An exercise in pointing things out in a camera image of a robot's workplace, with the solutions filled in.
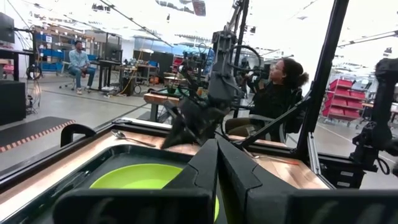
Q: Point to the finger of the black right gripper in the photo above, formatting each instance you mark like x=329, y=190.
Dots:
x=177, y=135
x=194, y=137

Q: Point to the shelf with blue bins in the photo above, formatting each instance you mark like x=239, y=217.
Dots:
x=51, y=53

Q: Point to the grey office chair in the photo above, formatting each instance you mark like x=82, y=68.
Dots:
x=292, y=124

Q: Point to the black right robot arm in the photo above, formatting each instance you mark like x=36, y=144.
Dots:
x=222, y=77

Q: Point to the black wall monitor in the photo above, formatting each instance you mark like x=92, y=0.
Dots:
x=6, y=28

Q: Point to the black aluminium rig frame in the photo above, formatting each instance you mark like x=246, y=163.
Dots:
x=323, y=77

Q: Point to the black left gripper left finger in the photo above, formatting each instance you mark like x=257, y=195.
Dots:
x=186, y=199

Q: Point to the silver metal spoon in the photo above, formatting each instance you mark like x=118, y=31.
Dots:
x=118, y=133

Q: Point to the small wooden table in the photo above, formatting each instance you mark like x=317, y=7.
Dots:
x=158, y=99

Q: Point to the lime green plate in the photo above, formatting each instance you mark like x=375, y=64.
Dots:
x=140, y=177

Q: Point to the black desk with monitor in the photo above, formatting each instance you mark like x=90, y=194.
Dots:
x=109, y=62

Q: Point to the dark green plastic tray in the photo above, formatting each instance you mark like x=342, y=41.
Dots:
x=102, y=163

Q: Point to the person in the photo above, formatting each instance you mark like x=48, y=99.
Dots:
x=273, y=96
x=79, y=62

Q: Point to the black cabinet box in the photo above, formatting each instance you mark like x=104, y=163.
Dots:
x=12, y=102

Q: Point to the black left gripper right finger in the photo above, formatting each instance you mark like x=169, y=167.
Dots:
x=248, y=193

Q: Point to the black mat with hazard stripes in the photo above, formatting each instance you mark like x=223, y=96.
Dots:
x=31, y=130

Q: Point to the black stand-mounted robot arm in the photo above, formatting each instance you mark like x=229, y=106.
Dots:
x=384, y=109

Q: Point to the red ceiling banner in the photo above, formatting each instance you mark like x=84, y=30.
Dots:
x=199, y=7

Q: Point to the red bin rack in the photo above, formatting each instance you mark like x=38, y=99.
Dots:
x=342, y=99

